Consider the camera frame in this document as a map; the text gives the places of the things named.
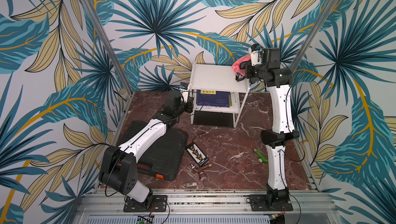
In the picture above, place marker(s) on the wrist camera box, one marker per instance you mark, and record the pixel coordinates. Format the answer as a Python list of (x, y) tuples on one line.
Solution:
[(184, 87), (256, 54)]

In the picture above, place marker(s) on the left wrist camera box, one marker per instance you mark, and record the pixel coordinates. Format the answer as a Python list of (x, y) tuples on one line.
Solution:
[(184, 87)]

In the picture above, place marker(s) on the right aluminium corner post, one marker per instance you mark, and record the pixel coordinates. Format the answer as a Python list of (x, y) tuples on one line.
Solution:
[(295, 45)]

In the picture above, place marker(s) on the red-brown small tool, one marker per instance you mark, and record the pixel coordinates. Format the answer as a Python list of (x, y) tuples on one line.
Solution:
[(201, 171)]

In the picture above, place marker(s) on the black screwdriver bit holder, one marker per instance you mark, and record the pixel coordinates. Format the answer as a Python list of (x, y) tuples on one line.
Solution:
[(197, 154)]

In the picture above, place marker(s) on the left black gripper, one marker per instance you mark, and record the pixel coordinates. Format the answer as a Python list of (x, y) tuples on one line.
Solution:
[(190, 103)]

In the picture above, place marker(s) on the pink fluffy cloth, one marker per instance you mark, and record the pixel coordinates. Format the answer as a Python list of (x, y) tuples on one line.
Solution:
[(239, 65)]

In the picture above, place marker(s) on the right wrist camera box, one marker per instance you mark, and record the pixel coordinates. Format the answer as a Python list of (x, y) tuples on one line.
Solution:
[(256, 54)]

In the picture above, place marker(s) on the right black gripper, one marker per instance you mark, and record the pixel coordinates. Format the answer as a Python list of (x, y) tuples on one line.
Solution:
[(244, 70)]

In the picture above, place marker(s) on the black plastic tool case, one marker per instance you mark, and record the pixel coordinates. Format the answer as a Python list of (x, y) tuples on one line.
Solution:
[(162, 160)]

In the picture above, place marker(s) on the aluminium front rail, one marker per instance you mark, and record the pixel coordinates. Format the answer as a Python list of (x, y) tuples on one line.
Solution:
[(209, 207)]

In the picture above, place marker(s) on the left aluminium corner post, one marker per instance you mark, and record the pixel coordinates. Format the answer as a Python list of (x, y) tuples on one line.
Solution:
[(93, 15)]

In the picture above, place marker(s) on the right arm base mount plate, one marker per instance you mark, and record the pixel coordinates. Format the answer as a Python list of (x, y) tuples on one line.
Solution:
[(269, 203)]

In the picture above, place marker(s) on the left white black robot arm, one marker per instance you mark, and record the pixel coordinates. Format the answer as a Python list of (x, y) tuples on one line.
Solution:
[(119, 169)]

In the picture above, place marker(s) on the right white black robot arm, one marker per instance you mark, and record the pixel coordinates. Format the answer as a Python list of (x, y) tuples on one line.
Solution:
[(264, 64)]

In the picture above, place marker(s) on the dark blue book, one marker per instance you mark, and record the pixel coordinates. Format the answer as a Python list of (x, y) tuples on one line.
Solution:
[(213, 98)]

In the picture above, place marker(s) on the aluminium corner post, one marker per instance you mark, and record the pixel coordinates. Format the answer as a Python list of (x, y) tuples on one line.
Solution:
[(295, 45), (93, 15)]

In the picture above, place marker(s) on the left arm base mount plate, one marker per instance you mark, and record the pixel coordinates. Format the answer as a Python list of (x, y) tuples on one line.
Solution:
[(155, 203)]

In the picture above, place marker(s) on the white two-tier bookshelf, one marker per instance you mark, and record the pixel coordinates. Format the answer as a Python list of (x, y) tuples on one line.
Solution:
[(217, 78)]

